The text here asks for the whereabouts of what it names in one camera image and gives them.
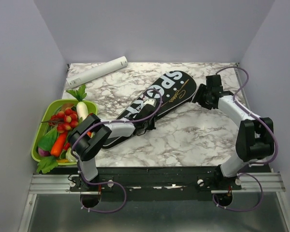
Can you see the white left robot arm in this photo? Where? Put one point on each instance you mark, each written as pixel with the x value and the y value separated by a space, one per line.
pixel 87 139

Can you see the green cabbage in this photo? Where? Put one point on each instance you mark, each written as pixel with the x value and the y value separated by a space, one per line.
pixel 69 156

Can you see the purple onion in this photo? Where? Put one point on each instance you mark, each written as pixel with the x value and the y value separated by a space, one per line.
pixel 43 153

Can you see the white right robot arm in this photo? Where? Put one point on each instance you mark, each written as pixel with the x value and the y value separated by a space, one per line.
pixel 255 134

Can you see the black sport racket bag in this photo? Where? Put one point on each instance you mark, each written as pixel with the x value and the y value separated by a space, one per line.
pixel 174 88

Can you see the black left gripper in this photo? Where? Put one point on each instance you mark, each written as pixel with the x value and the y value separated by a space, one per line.
pixel 152 126

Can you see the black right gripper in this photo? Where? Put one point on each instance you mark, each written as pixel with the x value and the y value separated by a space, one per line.
pixel 201 90

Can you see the green vegetable tray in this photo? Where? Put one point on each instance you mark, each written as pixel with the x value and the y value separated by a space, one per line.
pixel 44 128

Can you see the white shuttlecock tube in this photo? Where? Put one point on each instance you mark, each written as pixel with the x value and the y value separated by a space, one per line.
pixel 97 72

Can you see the red cherry tomato bunch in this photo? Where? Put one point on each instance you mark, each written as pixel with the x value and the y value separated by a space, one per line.
pixel 64 120

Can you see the green leafy vegetable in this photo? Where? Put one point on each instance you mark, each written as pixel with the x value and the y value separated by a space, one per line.
pixel 47 141

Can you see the orange carrot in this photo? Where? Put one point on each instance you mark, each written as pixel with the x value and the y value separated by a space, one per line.
pixel 59 144

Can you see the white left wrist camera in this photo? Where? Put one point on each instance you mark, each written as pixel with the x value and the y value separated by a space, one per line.
pixel 151 102

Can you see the white radish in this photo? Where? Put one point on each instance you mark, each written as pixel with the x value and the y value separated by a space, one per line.
pixel 82 110

